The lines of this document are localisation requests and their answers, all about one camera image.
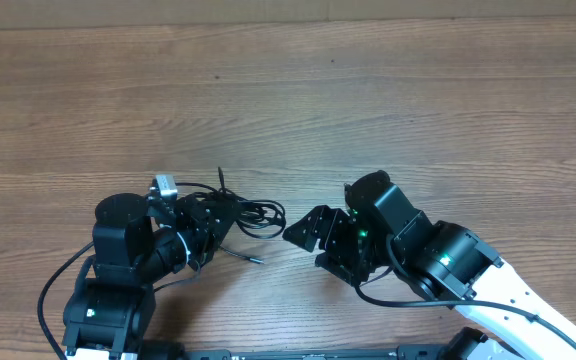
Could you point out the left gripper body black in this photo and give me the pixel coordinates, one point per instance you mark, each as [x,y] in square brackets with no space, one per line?
[194,228]

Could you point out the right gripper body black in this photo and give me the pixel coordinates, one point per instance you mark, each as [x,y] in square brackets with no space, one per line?
[354,253]

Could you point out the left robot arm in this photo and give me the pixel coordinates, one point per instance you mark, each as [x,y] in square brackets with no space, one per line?
[138,240]

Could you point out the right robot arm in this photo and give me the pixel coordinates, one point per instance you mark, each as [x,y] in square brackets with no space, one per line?
[394,256]

